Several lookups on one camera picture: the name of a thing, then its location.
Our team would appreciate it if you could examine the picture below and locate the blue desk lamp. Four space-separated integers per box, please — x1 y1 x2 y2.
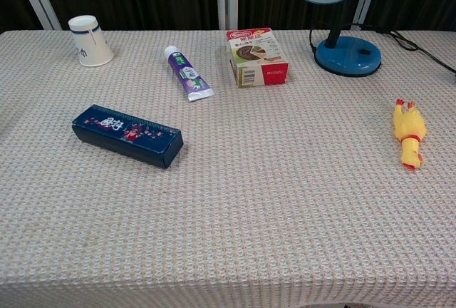
284 0 383 78

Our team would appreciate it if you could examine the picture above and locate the beige textured tablecloth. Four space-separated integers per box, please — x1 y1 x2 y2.
0 29 456 308

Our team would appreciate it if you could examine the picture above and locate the yellow rubber chicken toy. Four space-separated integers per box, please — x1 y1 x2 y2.
393 98 428 172

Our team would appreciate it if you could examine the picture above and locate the white paper cup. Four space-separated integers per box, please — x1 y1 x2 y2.
68 15 115 68

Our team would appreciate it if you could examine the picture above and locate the blue glasses case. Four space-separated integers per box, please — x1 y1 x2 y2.
71 103 185 170

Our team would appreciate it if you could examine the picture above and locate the red green snack box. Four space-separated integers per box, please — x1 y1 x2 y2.
226 27 290 89

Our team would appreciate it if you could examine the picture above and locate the purple white toothpaste tube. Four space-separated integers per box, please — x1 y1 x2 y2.
164 45 215 102

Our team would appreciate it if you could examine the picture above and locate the black lamp power cable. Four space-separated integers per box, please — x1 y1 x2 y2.
308 22 456 76

